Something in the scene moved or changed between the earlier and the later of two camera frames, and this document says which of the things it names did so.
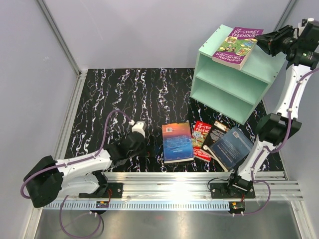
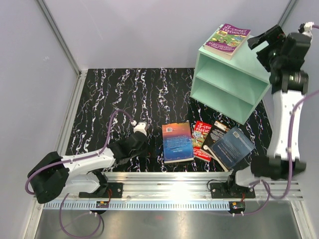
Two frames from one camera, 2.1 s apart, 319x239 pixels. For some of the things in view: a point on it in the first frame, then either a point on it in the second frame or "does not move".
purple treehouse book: x=236 y=46 to x=227 y=41
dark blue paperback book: x=231 y=148 does not move
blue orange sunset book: x=177 y=142 does not move
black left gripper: x=145 y=145 does not move
